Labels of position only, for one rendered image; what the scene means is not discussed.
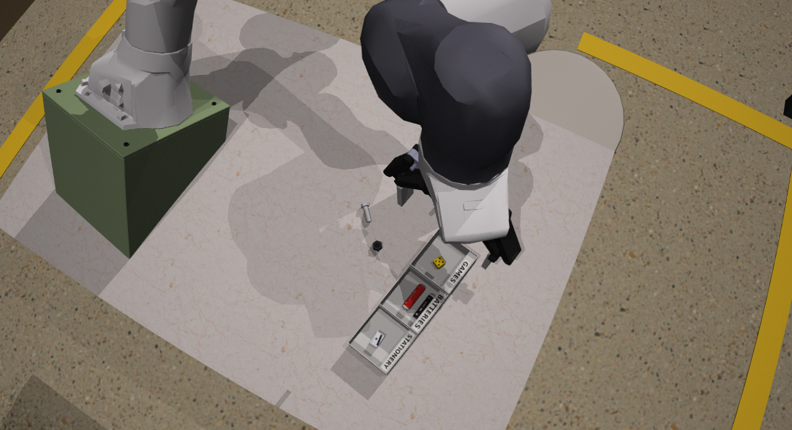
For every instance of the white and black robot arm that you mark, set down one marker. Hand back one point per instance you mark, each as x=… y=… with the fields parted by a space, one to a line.
x=458 y=68

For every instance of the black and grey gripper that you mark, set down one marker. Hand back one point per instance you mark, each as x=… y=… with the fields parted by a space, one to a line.
x=408 y=177

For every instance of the red aa battery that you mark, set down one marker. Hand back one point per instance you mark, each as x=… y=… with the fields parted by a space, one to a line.
x=413 y=297

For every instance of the black aa battery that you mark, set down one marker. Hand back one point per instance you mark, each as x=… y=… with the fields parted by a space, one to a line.
x=423 y=306

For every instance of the grey metal bolt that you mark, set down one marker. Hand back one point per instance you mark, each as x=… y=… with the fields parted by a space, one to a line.
x=366 y=211

